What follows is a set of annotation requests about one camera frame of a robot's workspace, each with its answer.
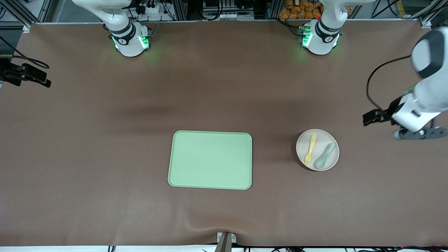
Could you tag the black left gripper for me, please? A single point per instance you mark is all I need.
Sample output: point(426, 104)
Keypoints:
point(391, 110)

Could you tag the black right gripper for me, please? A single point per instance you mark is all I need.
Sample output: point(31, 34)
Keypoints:
point(13, 74)

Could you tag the round beige plate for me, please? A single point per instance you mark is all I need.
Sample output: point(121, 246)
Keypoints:
point(323, 138)

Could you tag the yellow plastic fork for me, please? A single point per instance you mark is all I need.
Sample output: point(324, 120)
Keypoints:
point(311, 143)

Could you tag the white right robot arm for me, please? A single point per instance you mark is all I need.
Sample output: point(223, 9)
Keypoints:
point(129, 45)

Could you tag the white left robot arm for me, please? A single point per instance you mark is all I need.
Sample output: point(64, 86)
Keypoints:
point(320, 45)

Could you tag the pale green plastic spoon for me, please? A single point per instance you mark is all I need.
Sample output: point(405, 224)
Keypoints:
point(321, 162)

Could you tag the brown table mat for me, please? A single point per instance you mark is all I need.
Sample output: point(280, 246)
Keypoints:
point(105, 175)

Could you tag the bag of orange items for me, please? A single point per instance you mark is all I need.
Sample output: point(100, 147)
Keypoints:
point(301, 12)

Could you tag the white power strip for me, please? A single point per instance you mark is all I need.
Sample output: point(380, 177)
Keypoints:
point(152, 9)

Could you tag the light green rectangular tray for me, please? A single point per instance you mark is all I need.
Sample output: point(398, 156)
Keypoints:
point(210, 161)

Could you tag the aluminium frame profile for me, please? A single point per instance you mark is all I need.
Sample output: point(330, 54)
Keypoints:
point(432, 14)
point(19, 14)

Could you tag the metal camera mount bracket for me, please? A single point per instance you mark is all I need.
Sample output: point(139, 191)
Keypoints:
point(225, 243)

